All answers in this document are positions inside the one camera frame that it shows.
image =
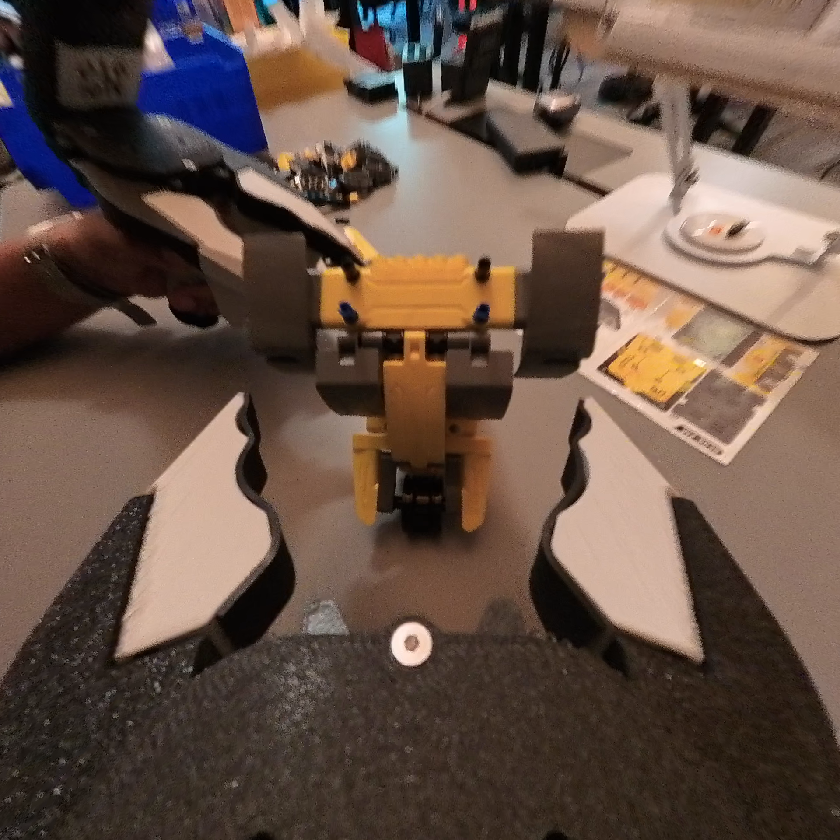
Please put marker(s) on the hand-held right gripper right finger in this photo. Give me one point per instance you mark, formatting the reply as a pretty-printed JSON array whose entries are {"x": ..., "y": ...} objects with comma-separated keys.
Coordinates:
[{"x": 623, "y": 558}]

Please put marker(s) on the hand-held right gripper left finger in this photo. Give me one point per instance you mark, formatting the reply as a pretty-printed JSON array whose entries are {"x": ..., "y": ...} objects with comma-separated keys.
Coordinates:
[{"x": 197, "y": 558}]

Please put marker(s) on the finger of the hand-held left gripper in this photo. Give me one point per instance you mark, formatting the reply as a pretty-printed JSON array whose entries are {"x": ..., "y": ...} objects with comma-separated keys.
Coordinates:
[
  {"x": 282, "y": 197},
  {"x": 197, "y": 229}
]

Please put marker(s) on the yellow grey toy vehicle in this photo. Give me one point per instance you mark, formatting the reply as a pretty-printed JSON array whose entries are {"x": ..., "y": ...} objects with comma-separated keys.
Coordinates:
[{"x": 407, "y": 295}]

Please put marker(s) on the person's left hand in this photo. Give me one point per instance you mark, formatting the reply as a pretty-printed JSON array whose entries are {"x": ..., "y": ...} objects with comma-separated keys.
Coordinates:
[{"x": 144, "y": 262}]

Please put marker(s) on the pile of toy building parts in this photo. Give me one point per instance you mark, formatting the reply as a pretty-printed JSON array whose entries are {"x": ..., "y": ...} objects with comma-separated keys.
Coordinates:
[{"x": 334, "y": 174}]

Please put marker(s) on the blue storage bin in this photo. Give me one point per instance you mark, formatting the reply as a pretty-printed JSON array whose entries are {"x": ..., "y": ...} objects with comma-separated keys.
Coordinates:
[{"x": 203, "y": 92}]

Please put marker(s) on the flat black box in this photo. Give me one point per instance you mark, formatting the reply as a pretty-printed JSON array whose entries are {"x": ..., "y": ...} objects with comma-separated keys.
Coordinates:
[{"x": 371, "y": 85}]

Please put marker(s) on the small black charger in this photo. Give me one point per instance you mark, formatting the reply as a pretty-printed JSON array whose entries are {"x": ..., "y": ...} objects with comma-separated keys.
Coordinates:
[{"x": 417, "y": 79}]

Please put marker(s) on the yellow black sticker sheet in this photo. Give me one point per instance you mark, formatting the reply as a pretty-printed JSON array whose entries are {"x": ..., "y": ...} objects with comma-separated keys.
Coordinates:
[{"x": 663, "y": 374}]

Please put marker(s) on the black charging dock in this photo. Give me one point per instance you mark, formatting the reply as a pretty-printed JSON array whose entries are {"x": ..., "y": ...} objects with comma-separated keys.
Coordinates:
[{"x": 469, "y": 59}]

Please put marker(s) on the black flat case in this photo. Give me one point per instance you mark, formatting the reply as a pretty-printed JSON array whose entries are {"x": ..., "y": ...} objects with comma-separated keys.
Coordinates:
[{"x": 525, "y": 141}]

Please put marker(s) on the white book stand black board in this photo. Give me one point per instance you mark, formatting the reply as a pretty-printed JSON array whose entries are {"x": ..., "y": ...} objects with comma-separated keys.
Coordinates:
[{"x": 741, "y": 295}]

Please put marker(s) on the silver rounded device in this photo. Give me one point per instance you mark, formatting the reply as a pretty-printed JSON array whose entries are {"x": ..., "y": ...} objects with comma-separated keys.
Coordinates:
[{"x": 558, "y": 108}]

